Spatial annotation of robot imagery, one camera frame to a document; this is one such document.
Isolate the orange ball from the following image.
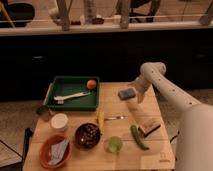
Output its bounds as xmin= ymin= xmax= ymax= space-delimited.
xmin=87 ymin=80 xmax=97 ymax=90

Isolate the green cucumber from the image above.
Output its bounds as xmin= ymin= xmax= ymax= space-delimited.
xmin=130 ymin=125 xmax=149 ymax=150

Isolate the white round container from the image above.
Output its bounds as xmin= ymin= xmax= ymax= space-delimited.
xmin=50 ymin=113 xmax=68 ymax=131

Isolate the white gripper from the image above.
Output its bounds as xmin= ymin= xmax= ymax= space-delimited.
xmin=130 ymin=77 xmax=151 ymax=104

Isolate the dark bowl with beans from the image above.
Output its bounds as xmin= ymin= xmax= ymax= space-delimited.
xmin=74 ymin=123 xmax=101 ymax=150

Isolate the metal spoon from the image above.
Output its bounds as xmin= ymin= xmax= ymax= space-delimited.
xmin=104 ymin=116 xmax=126 ymax=121

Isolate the white paper packet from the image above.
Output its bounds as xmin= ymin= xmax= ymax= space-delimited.
xmin=48 ymin=139 xmax=69 ymax=165

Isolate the green plastic cup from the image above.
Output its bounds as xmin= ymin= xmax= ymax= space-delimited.
xmin=104 ymin=136 xmax=123 ymax=153

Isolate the orange bowl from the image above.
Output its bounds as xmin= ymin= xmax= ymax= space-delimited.
xmin=39 ymin=134 xmax=71 ymax=169

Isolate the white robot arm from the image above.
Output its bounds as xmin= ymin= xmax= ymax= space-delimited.
xmin=131 ymin=62 xmax=213 ymax=171

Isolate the wooden block brush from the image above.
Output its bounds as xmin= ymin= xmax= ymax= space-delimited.
xmin=138 ymin=118 xmax=161 ymax=137

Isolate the white dish brush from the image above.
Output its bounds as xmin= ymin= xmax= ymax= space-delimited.
xmin=53 ymin=92 xmax=91 ymax=104

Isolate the small metal cup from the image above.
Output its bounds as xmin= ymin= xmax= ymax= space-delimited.
xmin=36 ymin=105 xmax=51 ymax=122

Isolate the green plastic tray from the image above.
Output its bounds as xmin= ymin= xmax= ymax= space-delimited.
xmin=44 ymin=76 xmax=99 ymax=111

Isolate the blue sponge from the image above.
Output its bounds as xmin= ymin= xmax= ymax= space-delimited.
xmin=118 ymin=88 xmax=136 ymax=100

